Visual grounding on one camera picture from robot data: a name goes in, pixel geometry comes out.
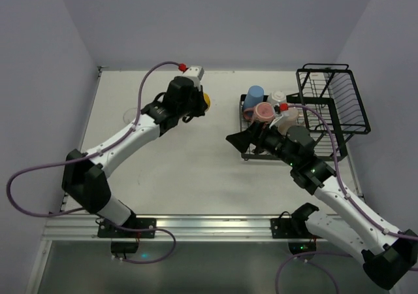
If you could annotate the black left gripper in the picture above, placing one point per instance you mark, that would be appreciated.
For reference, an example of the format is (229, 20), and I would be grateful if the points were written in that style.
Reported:
(198, 101)

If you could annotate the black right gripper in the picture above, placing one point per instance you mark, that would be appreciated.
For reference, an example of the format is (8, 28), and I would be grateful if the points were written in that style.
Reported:
(258, 138)

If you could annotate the yellow ceramic mug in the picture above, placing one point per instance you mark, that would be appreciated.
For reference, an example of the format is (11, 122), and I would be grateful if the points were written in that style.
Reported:
(207, 101)

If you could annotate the clear faceted glass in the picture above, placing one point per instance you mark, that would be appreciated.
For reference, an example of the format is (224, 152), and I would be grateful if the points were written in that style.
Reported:
(130, 115)

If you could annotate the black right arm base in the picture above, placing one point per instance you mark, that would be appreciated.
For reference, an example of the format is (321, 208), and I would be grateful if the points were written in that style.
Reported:
(292, 226)

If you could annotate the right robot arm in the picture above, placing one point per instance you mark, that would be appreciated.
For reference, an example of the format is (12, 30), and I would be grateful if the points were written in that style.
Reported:
(385, 252)

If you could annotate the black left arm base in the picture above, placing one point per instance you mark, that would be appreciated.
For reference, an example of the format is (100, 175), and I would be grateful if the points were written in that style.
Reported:
(125, 243)

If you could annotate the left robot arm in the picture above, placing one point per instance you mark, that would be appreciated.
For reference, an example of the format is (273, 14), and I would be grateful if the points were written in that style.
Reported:
(85, 177)

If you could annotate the black two-tier dish rack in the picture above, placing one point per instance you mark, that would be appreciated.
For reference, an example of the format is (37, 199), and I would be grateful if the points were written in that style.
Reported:
(331, 90)

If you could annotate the pink smiley face mug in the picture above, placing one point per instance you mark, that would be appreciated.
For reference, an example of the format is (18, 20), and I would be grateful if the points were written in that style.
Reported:
(262, 112)

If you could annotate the light blue plastic cup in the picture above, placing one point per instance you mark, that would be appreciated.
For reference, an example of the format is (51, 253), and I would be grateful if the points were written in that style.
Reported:
(254, 96)

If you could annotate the white ceramic cup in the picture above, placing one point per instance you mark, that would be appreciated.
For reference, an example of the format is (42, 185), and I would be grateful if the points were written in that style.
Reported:
(276, 98)

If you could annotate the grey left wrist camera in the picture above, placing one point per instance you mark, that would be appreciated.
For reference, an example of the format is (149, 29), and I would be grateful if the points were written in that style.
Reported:
(195, 73)

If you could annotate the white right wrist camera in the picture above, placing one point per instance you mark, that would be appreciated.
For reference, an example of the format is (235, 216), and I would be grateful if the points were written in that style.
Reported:
(281, 115)

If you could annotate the aluminium mounting rail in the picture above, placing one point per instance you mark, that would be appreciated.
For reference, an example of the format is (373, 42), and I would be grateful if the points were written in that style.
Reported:
(185, 228)

